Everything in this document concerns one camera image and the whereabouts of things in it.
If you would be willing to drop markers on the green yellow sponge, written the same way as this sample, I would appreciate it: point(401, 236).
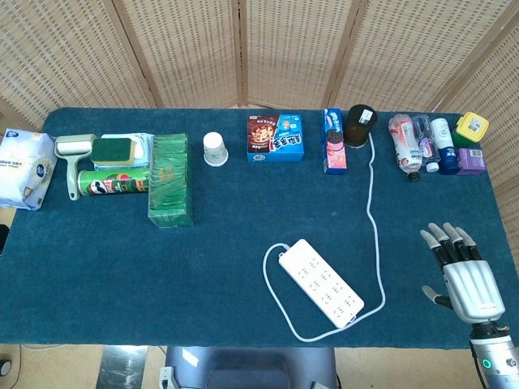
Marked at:
point(112, 150)

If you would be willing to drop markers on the green tea box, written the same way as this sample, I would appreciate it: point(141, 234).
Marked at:
point(170, 180)

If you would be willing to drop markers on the white power strip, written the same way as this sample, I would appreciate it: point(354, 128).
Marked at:
point(321, 282)

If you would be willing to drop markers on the blue pink Oreo box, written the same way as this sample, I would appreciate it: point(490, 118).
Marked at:
point(334, 144)

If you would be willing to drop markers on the green Pringles can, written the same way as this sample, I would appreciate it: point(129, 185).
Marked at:
point(113, 182)

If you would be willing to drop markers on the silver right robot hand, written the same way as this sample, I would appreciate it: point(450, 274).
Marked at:
point(470, 283)

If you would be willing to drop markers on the white tissue pack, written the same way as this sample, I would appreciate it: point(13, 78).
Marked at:
point(24, 170)

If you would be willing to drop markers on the white lint roller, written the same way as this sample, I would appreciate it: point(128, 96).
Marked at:
point(74, 160)

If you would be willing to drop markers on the black mesh pen holder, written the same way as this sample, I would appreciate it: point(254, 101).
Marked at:
point(360, 125)

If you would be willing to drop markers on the blue carpet table cloth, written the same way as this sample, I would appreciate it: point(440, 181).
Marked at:
point(243, 243)

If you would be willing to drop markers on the red label plastic bottle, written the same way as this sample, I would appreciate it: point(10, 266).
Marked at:
point(403, 146)

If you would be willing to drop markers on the woven bamboo folding screen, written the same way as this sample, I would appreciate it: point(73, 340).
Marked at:
point(259, 48)

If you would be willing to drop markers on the clear purple label bottle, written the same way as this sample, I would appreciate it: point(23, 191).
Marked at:
point(425, 139)

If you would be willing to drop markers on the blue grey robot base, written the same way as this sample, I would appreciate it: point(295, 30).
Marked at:
point(247, 366)

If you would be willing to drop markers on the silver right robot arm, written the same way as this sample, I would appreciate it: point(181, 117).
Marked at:
point(495, 356)

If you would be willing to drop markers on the blue brown cookie box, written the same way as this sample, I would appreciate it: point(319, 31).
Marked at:
point(276, 138)

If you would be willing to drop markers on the purple small box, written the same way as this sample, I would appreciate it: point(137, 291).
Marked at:
point(472, 161)

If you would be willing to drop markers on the green jar yellow lid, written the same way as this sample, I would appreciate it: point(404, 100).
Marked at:
point(468, 129)

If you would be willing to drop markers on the white paper cup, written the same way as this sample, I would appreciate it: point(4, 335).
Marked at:
point(215, 150)

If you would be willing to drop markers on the white blue bottle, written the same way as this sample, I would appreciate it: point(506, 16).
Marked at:
point(444, 146)

